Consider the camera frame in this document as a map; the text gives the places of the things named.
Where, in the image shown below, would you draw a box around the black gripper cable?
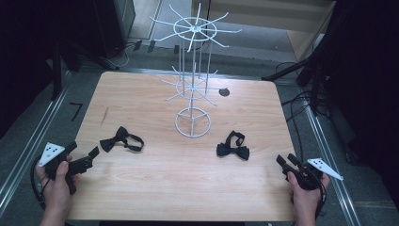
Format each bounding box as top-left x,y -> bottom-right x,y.
29,154 -> 49,211
314,181 -> 328,220

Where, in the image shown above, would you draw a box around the black bow tie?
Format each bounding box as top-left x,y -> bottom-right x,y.
215,130 -> 250,161
99,125 -> 145,153

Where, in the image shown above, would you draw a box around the black metal stand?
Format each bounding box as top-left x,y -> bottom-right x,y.
50,37 -> 120,102
261,18 -> 337,118

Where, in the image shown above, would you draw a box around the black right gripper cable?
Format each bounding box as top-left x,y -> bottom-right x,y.
314,181 -> 328,220

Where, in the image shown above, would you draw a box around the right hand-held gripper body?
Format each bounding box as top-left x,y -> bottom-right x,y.
281,157 -> 343,191

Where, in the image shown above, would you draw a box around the white floor cable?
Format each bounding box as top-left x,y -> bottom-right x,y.
115,42 -> 139,69

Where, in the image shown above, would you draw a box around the person's left hand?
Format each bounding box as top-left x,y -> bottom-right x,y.
35,160 -> 79,210

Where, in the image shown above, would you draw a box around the black floor cables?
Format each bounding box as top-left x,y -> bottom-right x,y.
275,60 -> 330,164

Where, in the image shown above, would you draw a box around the person's right hand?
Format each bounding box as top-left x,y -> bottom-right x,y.
286,171 -> 331,216

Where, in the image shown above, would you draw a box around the metal floor rail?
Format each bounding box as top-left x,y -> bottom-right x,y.
0,71 -> 73,218
303,102 -> 362,226

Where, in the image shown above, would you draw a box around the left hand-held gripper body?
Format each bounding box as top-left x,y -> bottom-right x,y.
38,141 -> 94,196

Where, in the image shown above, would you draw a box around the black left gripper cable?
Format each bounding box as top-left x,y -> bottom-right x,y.
29,154 -> 49,211

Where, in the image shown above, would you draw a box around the white wire display rack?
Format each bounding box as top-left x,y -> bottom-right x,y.
149,2 -> 243,139

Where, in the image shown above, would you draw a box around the light wooden board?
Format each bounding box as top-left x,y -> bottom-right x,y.
191,0 -> 336,62

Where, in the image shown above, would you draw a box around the dark cabinet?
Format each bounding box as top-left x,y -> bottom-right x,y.
92,0 -> 136,59

